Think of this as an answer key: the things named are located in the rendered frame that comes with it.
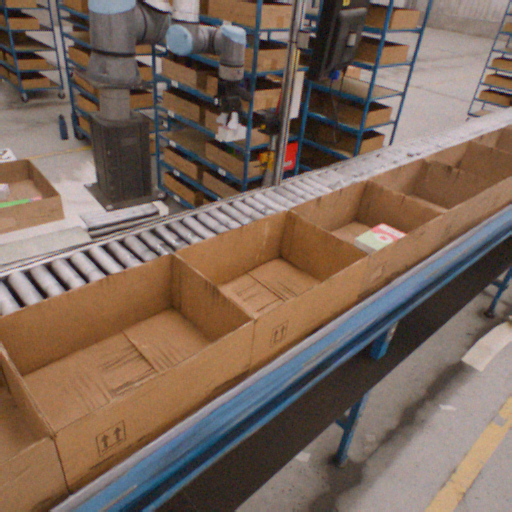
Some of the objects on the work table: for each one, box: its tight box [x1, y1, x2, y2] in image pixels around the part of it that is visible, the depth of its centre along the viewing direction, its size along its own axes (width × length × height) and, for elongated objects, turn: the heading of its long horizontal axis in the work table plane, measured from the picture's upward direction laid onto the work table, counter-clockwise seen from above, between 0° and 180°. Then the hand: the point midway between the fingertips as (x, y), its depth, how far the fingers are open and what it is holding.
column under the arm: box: [83, 108, 166, 212], centre depth 177 cm, size 26×26×33 cm
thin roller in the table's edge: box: [88, 208, 158, 229], centre depth 171 cm, size 2×28×2 cm, turn 120°
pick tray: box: [0, 159, 65, 235], centre depth 165 cm, size 28×38×10 cm
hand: (232, 130), depth 176 cm, fingers closed on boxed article, 6 cm apart
